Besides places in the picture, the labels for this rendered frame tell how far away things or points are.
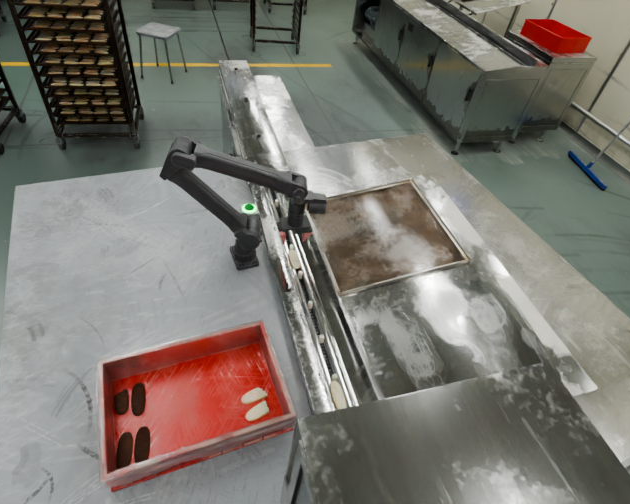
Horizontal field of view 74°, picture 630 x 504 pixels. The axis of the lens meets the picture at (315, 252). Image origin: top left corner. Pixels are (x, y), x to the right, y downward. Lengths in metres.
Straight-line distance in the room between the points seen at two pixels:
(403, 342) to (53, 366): 1.04
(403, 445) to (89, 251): 1.34
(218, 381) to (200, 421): 0.12
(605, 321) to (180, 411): 1.54
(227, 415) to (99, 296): 0.62
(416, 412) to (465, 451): 0.10
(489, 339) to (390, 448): 0.74
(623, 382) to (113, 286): 1.76
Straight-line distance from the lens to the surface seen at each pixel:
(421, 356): 1.34
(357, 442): 0.75
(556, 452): 0.88
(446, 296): 1.48
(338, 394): 1.27
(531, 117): 4.75
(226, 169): 1.34
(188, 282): 1.55
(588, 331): 1.85
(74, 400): 1.39
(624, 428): 1.67
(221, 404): 1.29
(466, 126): 4.10
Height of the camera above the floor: 1.99
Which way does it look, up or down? 45 degrees down
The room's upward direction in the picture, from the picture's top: 9 degrees clockwise
